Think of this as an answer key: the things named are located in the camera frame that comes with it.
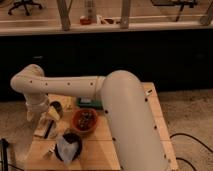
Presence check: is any green book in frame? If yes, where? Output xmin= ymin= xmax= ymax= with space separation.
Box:
xmin=76 ymin=98 xmax=103 ymax=110

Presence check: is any wooden post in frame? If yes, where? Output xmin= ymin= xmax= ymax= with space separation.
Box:
xmin=120 ymin=0 xmax=131 ymax=29
xmin=56 ymin=0 xmax=70 ymax=31

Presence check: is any paper cup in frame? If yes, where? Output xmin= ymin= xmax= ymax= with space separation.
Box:
xmin=50 ymin=101 xmax=63 ymax=117

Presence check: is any wooden post middle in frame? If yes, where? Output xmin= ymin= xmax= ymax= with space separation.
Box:
xmin=120 ymin=0 xmax=131 ymax=29

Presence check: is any dark bowl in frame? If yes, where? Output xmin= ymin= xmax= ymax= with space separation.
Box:
xmin=54 ymin=133 xmax=82 ymax=161

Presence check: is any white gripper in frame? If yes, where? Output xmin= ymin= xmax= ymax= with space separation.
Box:
xmin=26 ymin=105 xmax=62 ymax=134

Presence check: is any terracotta bowl with contents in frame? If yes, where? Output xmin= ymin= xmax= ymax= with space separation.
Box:
xmin=70 ymin=108 xmax=99 ymax=134

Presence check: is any black stand left edge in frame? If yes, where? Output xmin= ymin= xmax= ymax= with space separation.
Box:
xmin=0 ymin=138 xmax=9 ymax=171

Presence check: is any wooden post left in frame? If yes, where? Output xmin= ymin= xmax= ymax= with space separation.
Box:
xmin=56 ymin=0 xmax=70 ymax=31

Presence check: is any black and white marker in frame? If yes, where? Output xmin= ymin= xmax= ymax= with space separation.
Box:
xmin=146 ymin=89 xmax=153 ymax=96

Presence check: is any black pen on table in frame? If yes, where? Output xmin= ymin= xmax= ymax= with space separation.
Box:
xmin=44 ymin=120 xmax=54 ymax=139

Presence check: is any red dish on shelf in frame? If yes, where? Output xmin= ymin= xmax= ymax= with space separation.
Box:
xmin=80 ymin=18 xmax=92 ymax=25

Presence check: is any white crumpled cloth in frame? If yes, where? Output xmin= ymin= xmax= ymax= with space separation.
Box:
xmin=56 ymin=135 xmax=78 ymax=165

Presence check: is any black floor cable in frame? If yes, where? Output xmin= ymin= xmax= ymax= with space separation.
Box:
xmin=169 ymin=132 xmax=213 ymax=171

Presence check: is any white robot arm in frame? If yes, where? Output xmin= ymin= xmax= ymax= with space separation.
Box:
xmin=10 ymin=64 xmax=169 ymax=171

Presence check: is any black office chair left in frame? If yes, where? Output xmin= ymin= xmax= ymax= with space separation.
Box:
xmin=8 ymin=0 xmax=43 ymax=16

